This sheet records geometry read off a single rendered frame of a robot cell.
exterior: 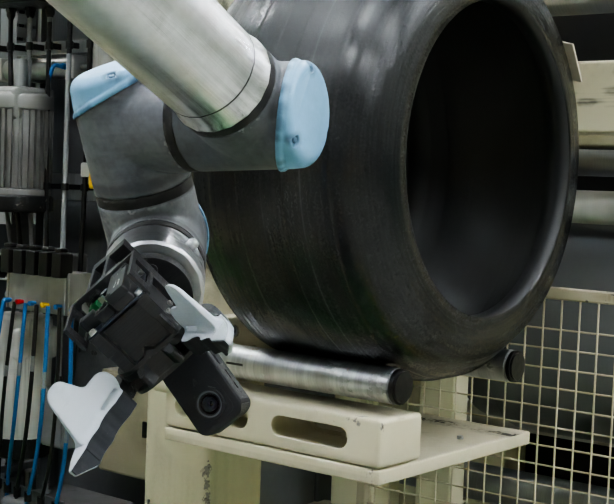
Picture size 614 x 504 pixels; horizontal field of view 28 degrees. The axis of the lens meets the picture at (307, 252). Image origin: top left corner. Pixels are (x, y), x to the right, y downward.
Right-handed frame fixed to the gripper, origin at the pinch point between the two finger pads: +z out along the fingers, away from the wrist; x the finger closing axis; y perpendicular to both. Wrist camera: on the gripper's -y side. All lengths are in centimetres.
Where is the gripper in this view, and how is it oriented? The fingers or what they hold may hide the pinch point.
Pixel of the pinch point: (156, 417)
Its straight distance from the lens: 89.6
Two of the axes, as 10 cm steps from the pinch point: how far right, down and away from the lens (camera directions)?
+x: 7.5, -6.4, -1.9
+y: -6.6, -6.9, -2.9
